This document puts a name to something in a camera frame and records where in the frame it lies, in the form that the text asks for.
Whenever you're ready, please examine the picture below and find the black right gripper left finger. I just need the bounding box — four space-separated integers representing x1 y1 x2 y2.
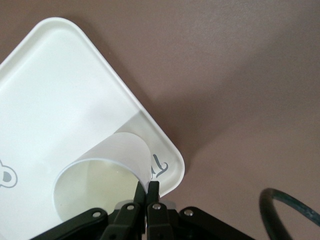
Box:
29 179 147 240

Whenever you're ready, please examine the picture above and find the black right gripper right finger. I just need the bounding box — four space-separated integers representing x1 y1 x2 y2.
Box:
146 180 251 240

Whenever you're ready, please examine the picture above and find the white plastic cup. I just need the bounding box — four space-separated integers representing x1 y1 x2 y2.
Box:
52 131 152 226

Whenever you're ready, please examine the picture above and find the white bear print tray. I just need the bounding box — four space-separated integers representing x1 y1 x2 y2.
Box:
0 16 186 240

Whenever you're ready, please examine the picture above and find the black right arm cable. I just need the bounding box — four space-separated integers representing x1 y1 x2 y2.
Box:
259 187 320 240

